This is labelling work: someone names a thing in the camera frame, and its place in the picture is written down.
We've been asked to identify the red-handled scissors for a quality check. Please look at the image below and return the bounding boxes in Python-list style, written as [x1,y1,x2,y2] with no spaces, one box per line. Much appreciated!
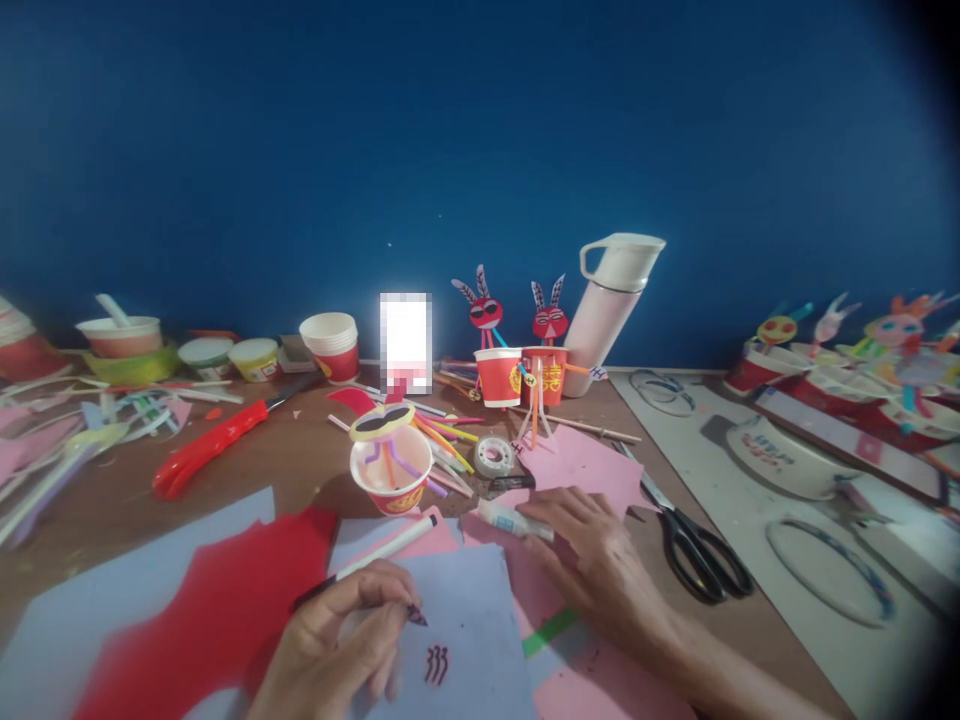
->
[151,373,320,502]

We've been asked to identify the pile of paper scraps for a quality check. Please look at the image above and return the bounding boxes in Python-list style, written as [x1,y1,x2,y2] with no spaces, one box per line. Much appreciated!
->
[0,372,247,555]

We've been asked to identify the paper cup puppet with moustache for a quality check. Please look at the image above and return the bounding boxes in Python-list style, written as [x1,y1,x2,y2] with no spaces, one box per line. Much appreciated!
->
[347,399,437,519]

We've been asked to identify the cup puppet with triangle nose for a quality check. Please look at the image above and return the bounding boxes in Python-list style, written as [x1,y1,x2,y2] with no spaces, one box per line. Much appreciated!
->
[512,272,610,456]

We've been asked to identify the person's right thumb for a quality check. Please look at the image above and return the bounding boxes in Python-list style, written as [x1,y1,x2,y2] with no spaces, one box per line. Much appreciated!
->
[523,533,590,583]

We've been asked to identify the group of colourful cup puppets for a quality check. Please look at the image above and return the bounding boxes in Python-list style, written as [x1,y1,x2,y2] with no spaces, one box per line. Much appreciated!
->
[721,288,960,455]

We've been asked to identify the red paper cutout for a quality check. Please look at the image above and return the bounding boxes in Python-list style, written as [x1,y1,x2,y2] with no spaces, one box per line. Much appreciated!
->
[326,385,385,423]

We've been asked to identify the green tape strip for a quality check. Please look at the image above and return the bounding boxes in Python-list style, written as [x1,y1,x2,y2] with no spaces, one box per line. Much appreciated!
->
[520,608,580,660]

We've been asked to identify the large pink paper sheet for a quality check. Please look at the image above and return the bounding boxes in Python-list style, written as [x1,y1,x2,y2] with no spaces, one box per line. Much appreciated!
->
[457,487,703,720]

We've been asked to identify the cup puppet with sunglasses face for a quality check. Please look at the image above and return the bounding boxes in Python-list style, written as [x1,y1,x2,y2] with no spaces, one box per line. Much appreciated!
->
[449,263,528,411]

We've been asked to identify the white marker with black cap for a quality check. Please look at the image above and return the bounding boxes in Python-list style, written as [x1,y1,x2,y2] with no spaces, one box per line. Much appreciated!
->
[290,512,441,610]

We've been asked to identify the red flat box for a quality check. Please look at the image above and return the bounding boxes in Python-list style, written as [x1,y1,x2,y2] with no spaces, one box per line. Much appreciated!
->
[752,384,952,505]

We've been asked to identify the person's left fingers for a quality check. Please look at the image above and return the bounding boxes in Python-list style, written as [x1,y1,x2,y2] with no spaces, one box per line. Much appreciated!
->
[365,637,406,703]

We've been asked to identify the stack of paper cups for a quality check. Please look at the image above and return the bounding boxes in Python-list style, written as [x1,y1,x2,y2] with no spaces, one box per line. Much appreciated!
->
[297,311,362,386]

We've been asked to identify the thin wooden stick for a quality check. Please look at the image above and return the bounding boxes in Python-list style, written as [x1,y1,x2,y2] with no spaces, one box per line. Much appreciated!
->
[508,407,644,445]

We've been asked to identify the black scissors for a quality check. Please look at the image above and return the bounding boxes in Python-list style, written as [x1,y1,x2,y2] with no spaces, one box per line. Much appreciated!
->
[613,440,757,607]

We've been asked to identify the cut white cup rims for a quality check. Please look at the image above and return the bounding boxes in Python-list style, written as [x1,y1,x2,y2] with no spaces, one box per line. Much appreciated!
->
[628,367,700,420]

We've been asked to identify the person's right hand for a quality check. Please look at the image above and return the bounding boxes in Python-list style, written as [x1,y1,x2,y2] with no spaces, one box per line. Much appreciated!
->
[515,485,678,648]

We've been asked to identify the clear tape roll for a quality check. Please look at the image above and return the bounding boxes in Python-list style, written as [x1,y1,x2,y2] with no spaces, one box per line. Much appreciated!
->
[472,434,517,481]

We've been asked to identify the person's right fingers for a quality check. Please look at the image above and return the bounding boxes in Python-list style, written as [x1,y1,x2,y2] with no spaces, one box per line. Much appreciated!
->
[515,485,605,535]

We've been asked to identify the large white ring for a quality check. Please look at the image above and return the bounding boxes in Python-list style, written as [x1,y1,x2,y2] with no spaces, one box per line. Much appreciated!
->
[764,515,899,631]

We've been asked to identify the paper bowl with white spoon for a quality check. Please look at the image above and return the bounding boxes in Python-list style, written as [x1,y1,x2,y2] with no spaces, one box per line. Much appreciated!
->
[74,293,165,361]

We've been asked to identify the white work board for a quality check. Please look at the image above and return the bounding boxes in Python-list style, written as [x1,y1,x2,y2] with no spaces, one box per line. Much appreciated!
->
[608,368,960,720]

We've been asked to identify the red paper sheet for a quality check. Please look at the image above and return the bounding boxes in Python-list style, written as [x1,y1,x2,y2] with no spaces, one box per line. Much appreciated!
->
[73,505,340,720]

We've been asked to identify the white glue tube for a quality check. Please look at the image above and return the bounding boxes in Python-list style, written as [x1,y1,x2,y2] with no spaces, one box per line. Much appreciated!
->
[475,497,558,544]

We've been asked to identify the white thermos flask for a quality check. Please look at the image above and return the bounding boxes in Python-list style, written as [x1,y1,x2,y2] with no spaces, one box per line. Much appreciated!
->
[560,232,668,400]

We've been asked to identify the person's left hand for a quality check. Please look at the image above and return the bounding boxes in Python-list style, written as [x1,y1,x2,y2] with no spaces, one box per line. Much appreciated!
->
[245,558,421,720]

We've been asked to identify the small grey box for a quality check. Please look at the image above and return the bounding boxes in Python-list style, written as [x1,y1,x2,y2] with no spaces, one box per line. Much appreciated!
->
[276,334,319,375]

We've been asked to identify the pile of coloured straws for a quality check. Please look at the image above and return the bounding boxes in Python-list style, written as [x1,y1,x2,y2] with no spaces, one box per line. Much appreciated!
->
[408,404,489,502]

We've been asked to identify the stack of red cups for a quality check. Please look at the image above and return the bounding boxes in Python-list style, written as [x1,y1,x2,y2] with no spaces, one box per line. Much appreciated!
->
[0,294,75,385]

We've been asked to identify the person's left index finger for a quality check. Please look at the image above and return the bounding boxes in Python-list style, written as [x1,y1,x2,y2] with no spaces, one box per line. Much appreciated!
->
[352,560,421,613]

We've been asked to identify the jagged pink paper cutout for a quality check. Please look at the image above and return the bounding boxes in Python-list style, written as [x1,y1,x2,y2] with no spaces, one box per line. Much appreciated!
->
[515,422,648,520]

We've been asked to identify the large light blue paper sheet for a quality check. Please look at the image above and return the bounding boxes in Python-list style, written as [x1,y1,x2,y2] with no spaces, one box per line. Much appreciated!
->
[0,485,279,720]

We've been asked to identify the yellow tub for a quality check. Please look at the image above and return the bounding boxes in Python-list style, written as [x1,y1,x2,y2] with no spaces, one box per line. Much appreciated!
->
[226,336,282,385]

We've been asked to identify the small light blue paper sheet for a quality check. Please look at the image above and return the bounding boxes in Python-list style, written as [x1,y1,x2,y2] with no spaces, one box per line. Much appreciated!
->
[329,541,538,720]

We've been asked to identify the white tub with green label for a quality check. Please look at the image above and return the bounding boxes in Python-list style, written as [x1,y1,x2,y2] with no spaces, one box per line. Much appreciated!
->
[176,335,236,382]

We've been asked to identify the green bowl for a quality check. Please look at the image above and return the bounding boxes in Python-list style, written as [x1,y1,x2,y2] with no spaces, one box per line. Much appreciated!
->
[80,341,182,389]

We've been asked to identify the person's left thumb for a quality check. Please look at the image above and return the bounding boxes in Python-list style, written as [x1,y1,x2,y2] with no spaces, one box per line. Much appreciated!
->
[337,603,412,640]

